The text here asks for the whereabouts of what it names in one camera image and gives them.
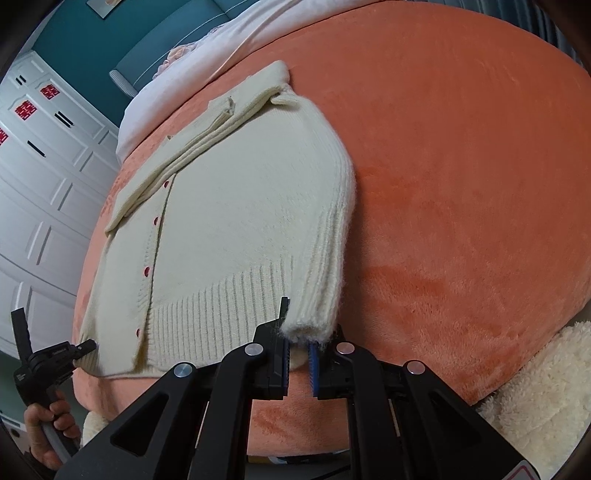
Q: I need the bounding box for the cream fluffy cloth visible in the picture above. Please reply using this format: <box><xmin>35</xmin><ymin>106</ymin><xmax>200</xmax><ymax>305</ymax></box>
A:
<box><xmin>80</xmin><ymin>410</ymin><xmax>112</xmax><ymax>449</ymax></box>
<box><xmin>475</xmin><ymin>318</ymin><xmax>591</xmax><ymax>462</ymax></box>

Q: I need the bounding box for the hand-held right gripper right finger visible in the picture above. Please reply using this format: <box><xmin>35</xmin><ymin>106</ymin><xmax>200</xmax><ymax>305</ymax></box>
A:
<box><xmin>309</xmin><ymin>324</ymin><xmax>546</xmax><ymax>480</ymax></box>

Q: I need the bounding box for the cream knit cardigan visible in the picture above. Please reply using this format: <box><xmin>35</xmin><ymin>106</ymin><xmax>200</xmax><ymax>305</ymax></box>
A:
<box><xmin>76</xmin><ymin>60</ymin><xmax>357</xmax><ymax>380</ymax></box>

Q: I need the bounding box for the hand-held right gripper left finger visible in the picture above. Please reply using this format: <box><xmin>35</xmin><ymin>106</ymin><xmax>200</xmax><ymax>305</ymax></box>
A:
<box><xmin>55</xmin><ymin>296</ymin><xmax>291</xmax><ymax>480</ymax></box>

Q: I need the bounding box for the white panelled wardrobe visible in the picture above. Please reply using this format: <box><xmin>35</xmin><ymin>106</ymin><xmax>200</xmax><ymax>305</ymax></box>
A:
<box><xmin>0</xmin><ymin>50</ymin><xmax>123</xmax><ymax>358</ymax></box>

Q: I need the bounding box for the teal upholstered headboard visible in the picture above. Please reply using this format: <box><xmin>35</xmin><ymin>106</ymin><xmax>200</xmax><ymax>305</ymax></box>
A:
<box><xmin>33</xmin><ymin>0</ymin><xmax>259</xmax><ymax>127</ymax></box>

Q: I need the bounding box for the orange plush blanket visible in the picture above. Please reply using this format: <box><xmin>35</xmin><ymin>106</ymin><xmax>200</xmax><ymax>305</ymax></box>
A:
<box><xmin>71</xmin><ymin>4</ymin><xmax>591</xmax><ymax>457</ymax></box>

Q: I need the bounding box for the grey striped curtain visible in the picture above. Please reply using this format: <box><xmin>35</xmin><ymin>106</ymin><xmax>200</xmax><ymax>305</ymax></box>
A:
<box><xmin>519</xmin><ymin>0</ymin><xmax>591</xmax><ymax>72</ymax></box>

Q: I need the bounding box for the framed wall picture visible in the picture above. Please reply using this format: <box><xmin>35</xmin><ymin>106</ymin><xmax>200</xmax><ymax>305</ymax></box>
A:
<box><xmin>86</xmin><ymin>0</ymin><xmax>124</xmax><ymax>20</ymax></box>

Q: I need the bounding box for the person's left hand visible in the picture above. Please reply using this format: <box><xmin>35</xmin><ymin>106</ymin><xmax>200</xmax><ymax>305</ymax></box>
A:
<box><xmin>24</xmin><ymin>399</ymin><xmax>84</xmax><ymax>472</ymax></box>

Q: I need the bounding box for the pink ruffled pillow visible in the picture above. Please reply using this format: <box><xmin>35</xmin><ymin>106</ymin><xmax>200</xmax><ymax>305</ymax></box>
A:
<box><xmin>151</xmin><ymin>27</ymin><xmax>225</xmax><ymax>80</ymax></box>

